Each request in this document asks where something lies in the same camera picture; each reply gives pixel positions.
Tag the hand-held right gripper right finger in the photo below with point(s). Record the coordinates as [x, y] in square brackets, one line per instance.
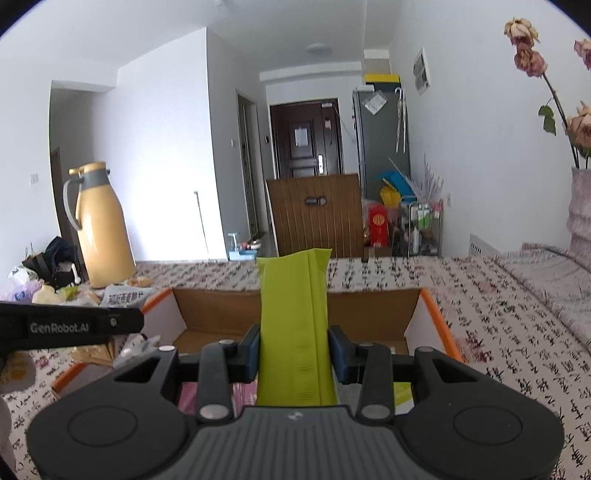
[339, 355]

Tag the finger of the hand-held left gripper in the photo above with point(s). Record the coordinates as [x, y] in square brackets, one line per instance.
[124, 321]

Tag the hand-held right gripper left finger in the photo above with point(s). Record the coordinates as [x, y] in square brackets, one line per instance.
[250, 355]

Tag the long green snack packet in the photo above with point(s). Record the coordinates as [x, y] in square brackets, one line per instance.
[291, 323]

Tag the red cardboard box pumpkin print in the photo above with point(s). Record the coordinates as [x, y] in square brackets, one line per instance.
[212, 314]

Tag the white printed packet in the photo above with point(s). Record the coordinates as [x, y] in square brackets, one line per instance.
[124, 296]

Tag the clear plastic packet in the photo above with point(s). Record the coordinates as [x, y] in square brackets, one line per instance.
[136, 350]

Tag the small green packet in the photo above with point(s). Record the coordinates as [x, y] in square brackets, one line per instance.
[68, 293]

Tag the tan snack packet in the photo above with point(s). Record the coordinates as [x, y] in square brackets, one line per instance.
[94, 354]

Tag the purple tissue pack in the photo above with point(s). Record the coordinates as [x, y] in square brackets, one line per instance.
[23, 290]

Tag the black bag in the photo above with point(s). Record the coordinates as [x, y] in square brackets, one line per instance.
[57, 258]

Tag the light green snack packet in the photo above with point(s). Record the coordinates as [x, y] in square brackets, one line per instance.
[402, 397]

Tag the yellow thermos jug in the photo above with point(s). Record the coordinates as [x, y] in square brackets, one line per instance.
[104, 230]

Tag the thin metal stick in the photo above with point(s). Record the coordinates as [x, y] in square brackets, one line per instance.
[202, 226]

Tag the wooden chair back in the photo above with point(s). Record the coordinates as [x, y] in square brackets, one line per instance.
[314, 226]

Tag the red gift box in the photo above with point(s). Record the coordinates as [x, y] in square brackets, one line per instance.
[378, 226]

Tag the yellow bag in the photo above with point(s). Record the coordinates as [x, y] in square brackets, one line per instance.
[390, 197]

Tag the blue plastic basket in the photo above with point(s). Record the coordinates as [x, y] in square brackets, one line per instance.
[392, 180]

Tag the grey interior door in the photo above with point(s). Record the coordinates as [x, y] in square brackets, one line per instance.
[249, 166]

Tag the dark brown entrance door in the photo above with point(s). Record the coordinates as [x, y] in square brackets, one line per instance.
[304, 161]

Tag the white drying rack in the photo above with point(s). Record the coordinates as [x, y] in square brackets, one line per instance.
[429, 180]

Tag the grey refrigerator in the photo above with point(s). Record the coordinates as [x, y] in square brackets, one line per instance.
[381, 147]

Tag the pink quilted cloth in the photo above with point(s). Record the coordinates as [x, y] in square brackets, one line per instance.
[549, 286]

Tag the white umbrella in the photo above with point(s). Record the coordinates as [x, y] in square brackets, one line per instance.
[400, 120]

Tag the paper sheet on refrigerator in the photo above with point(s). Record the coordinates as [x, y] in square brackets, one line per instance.
[376, 101]

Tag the yellow and black box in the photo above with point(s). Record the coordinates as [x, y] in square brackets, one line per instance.
[381, 80]

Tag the pink textured vase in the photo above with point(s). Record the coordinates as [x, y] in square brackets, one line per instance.
[581, 212]

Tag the white cardboard box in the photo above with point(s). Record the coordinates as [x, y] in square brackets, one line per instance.
[376, 60]

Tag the dried pink roses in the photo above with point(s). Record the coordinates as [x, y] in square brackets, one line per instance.
[528, 60]

